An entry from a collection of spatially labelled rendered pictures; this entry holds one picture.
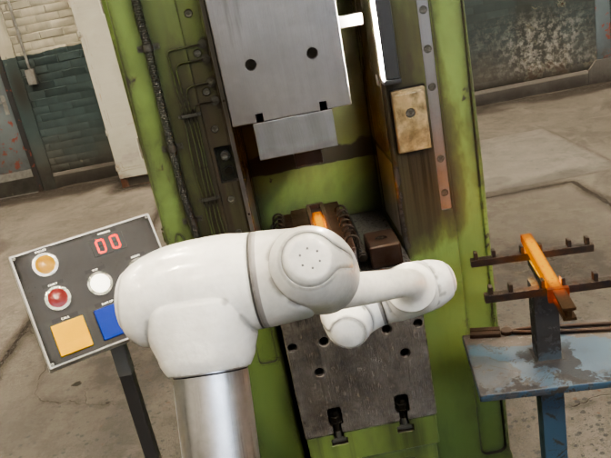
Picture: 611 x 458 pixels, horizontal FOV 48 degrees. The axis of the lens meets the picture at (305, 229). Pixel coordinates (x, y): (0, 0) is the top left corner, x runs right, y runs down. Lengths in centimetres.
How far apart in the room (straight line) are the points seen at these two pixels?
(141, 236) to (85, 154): 637
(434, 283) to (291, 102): 59
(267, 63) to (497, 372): 97
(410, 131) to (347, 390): 73
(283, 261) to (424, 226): 119
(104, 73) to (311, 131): 561
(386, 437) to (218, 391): 120
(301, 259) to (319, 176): 143
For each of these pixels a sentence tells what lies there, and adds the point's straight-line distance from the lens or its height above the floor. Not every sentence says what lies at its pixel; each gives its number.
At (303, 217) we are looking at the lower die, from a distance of 212.
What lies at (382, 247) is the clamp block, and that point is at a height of 97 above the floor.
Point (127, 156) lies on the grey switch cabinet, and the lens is 733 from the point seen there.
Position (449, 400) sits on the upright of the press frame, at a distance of 227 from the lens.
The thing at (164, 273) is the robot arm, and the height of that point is 135.
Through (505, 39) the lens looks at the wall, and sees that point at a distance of 813.
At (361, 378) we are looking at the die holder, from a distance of 193.
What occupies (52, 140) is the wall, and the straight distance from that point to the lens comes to 815.
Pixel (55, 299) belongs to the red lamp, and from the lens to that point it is 169.
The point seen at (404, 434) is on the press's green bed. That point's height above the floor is 42.
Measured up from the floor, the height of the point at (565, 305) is 93.
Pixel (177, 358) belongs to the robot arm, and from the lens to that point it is 89.
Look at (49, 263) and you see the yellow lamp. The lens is 171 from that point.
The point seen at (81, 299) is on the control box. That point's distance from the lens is 169.
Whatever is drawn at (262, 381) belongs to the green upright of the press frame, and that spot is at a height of 56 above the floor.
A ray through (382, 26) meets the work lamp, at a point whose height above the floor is 153.
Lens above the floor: 167
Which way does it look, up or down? 20 degrees down
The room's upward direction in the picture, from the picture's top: 11 degrees counter-clockwise
